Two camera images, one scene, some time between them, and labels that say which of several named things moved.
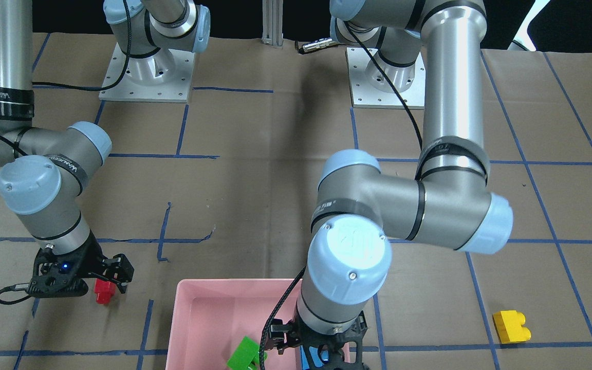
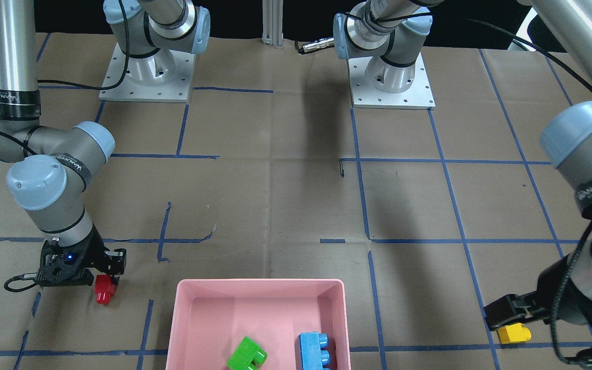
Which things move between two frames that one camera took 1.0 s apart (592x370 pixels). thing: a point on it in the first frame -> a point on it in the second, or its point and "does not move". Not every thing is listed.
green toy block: [246, 356] does not move
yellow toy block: [509, 326] does not move
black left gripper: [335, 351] -> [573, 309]
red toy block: [104, 290] does not move
